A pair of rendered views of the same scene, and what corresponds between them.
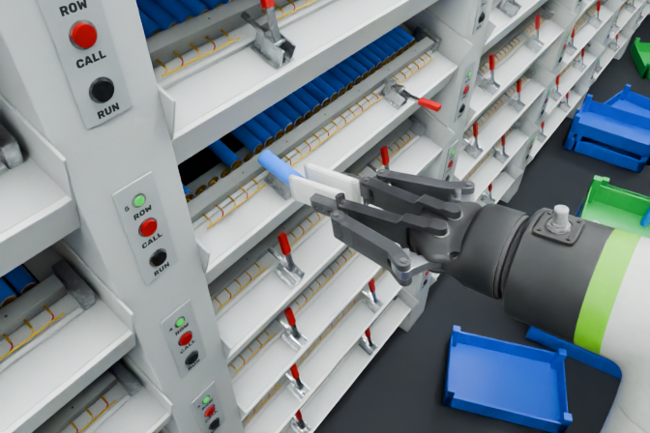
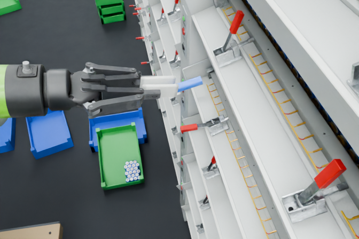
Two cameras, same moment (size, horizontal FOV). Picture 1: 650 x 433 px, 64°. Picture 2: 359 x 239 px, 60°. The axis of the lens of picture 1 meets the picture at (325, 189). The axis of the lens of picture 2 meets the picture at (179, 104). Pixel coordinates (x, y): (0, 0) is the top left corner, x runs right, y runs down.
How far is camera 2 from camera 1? 0.77 m
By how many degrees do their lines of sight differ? 79
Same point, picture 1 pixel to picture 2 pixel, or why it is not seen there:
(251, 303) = (205, 148)
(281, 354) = (202, 194)
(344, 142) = (234, 181)
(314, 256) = (215, 192)
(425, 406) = not seen: outside the picture
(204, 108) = (202, 25)
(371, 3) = (268, 145)
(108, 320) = not seen: hidden behind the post
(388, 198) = (123, 89)
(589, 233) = (13, 71)
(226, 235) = (201, 94)
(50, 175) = not seen: outside the picture
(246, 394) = (194, 169)
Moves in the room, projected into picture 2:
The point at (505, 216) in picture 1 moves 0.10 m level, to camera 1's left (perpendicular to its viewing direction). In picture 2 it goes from (54, 74) to (99, 47)
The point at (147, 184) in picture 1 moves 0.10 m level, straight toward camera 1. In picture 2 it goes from (185, 17) to (141, 10)
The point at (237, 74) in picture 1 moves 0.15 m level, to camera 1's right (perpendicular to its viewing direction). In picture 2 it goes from (218, 40) to (163, 85)
